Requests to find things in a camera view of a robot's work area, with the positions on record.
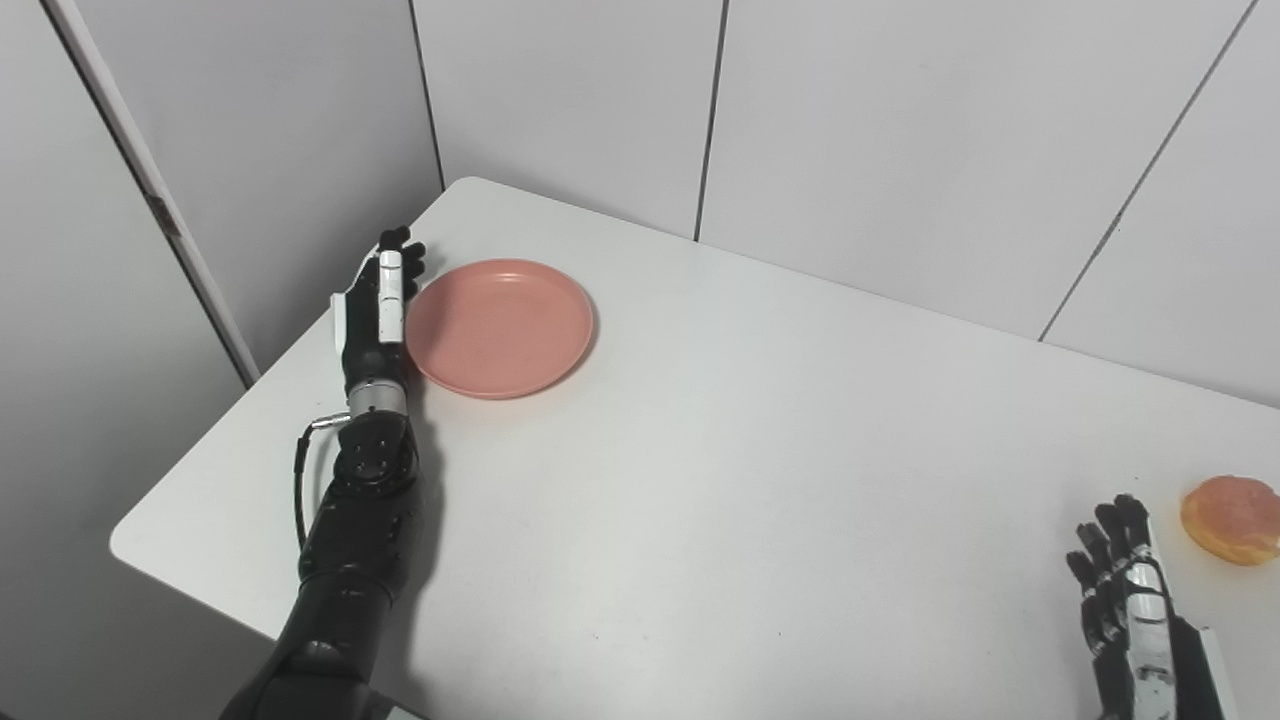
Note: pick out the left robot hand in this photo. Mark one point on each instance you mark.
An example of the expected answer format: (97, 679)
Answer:
(372, 320)

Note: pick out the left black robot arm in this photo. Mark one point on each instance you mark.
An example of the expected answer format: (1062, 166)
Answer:
(345, 550)

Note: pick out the pink plate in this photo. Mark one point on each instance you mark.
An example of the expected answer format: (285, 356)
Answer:
(499, 328)

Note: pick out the cream puff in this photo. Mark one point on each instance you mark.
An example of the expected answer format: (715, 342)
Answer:
(1233, 519)

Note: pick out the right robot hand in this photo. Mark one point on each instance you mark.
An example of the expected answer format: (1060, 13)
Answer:
(1140, 630)

